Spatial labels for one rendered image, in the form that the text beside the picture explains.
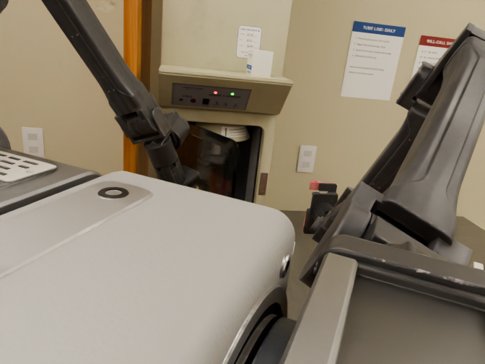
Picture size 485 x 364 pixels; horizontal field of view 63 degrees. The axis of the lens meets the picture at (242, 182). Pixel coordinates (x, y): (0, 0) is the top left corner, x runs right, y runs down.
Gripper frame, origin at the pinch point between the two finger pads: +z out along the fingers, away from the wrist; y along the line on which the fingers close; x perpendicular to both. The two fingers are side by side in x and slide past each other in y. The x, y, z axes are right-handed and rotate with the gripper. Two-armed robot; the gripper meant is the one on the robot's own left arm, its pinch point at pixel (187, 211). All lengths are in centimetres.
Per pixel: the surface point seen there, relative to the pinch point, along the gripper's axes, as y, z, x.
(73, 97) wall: -7, -12, -75
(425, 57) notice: -118, 12, -5
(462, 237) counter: -93, 74, 26
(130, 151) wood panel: 0.6, -11.8, -17.7
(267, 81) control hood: -31.0, -18.5, 1.5
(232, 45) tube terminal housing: -33.7, -25.4, -12.2
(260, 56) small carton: -33.5, -23.4, -2.0
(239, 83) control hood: -25.9, -19.9, -2.6
